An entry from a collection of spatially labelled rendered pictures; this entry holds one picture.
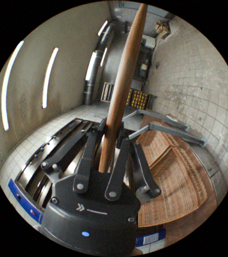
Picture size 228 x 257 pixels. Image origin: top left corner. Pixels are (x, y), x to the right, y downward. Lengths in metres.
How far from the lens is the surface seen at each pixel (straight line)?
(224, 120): 1.26
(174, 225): 0.88
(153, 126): 0.63
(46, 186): 0.90
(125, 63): 0.16
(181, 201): 0.78
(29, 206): 0.94
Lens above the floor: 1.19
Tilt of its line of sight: 2 degrees down
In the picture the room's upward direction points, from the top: 77 degrees counter-clockwise
